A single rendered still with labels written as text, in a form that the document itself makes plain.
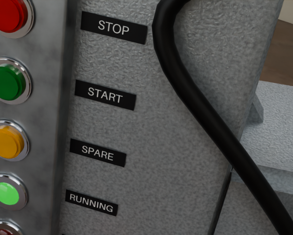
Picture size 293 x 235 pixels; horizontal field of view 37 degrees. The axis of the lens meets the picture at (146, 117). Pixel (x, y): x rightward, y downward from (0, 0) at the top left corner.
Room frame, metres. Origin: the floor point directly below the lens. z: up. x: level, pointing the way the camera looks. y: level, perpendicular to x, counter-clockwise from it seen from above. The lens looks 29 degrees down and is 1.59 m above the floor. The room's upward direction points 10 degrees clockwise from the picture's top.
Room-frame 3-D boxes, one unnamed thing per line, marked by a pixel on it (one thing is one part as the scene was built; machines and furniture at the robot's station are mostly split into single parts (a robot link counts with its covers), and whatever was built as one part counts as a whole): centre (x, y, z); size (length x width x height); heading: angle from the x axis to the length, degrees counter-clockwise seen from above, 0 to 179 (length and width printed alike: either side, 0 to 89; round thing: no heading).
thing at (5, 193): (0.28, 0.10, 1.34); 0.02 x 0.01 x 0.02; 81
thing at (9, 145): (0.28, 0.10, 1.39); 0.03 x 0.01 x 0.03; 81
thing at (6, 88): (0.28, 0.10, 1.44); 0.03 x 0.01 x 0.03; 81
